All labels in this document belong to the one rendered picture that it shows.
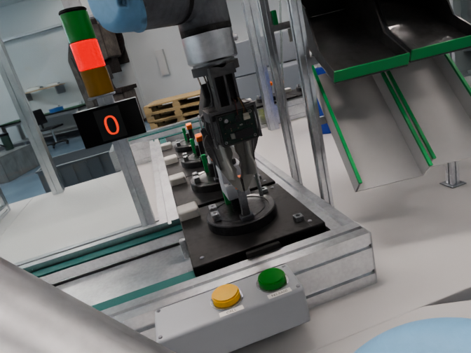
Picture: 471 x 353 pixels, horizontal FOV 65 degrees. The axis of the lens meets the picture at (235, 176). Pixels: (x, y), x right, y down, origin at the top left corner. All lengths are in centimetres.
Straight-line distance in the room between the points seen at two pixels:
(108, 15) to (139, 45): 1067
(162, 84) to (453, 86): 1038
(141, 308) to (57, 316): 39
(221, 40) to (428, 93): 50
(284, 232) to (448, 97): 46
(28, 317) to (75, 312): 2
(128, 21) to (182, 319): 38
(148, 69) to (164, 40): 94
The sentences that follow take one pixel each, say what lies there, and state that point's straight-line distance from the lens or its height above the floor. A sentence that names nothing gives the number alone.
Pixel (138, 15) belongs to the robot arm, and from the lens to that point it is 46.
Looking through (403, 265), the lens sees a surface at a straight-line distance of 73.
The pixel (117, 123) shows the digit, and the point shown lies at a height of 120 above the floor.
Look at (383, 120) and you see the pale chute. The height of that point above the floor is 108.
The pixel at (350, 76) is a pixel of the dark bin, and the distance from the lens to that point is 68.
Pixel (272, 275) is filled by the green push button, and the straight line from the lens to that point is 55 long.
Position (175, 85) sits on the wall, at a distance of 1095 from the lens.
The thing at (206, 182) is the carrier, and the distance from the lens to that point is 93.
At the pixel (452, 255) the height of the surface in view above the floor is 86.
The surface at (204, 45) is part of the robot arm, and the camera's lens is 53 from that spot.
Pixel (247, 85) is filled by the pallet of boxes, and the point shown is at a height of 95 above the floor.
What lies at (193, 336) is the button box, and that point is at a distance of 53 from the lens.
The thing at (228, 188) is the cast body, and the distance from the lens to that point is 68.
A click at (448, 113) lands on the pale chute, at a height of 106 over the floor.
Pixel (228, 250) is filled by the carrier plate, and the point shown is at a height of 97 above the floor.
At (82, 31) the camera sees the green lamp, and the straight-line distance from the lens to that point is 76.
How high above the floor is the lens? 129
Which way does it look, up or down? 19 degrees down
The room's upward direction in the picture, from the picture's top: 14 degrees counter-clockwise
